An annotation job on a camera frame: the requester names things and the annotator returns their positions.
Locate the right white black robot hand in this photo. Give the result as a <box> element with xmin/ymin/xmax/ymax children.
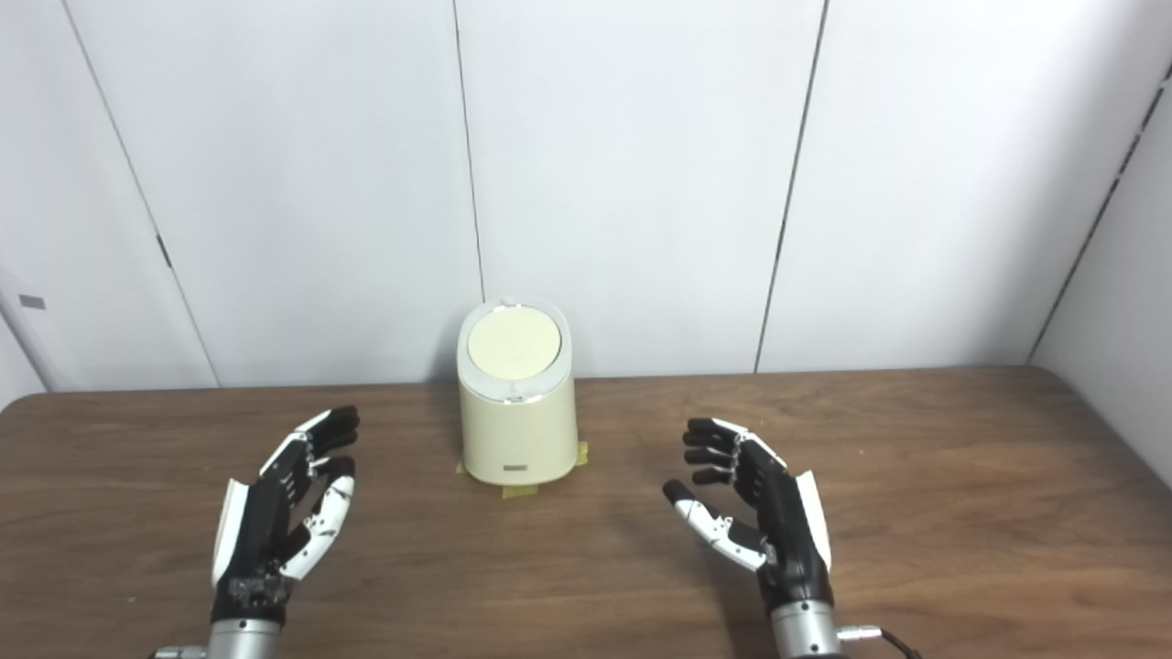
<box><xmin>663</xmin><ymin>417</ymin><xmax>834</xmax><ymax>612</ymax></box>

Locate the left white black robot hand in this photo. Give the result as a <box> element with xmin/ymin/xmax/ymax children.
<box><xmin>211</xmin><ymin>406</ymin><xmax>360</xmax><ymax>628</ymax></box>

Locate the cream round bin lid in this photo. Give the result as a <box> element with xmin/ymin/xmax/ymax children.
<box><xmin>467</xmin><ymin>308</ymin><xmax>562</xmax><ymax>380</ymax></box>

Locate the cream-colored bin body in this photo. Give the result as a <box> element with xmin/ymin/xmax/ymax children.
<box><xmin>457</xmin><ymin>297</ymin><xmax>580</xmax><ymax>486</ymax></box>

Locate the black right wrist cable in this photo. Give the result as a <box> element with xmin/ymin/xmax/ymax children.
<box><xmin>838</xmin><ymin>624</ymin><xmax>926</xmax><ymax>659</ymax></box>

